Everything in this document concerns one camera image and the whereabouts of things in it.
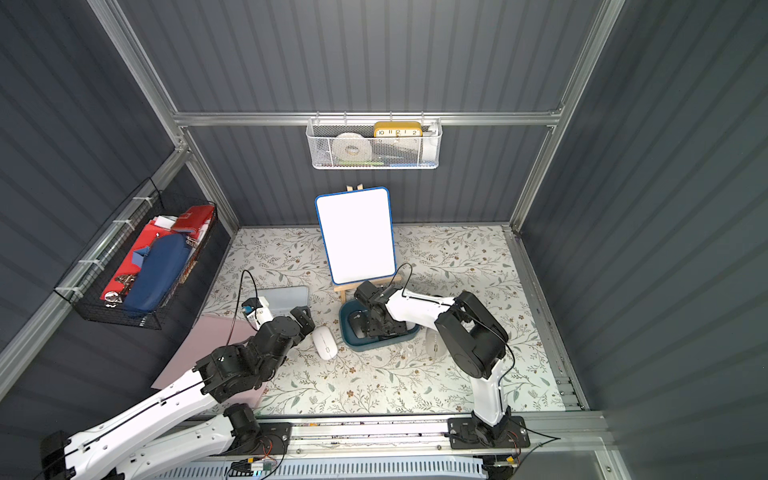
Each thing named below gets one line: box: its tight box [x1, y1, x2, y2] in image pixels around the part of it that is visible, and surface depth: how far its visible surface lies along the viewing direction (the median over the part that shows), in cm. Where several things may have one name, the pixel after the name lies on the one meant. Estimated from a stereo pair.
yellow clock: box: [373, 121, 423, 138], surface depth 89 cm
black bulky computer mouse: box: [348, 312, 369, 335], surface depth 94 cm
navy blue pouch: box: [123, 233, 191, 312], surface depth 70 cm
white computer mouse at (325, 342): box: [312, 326, 338, 361], surface depth 88 cm
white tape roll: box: [332, 132, 372, 162], surface depth 86 cm
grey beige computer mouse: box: [426, 328, 446, 359], surface depth 88 cm
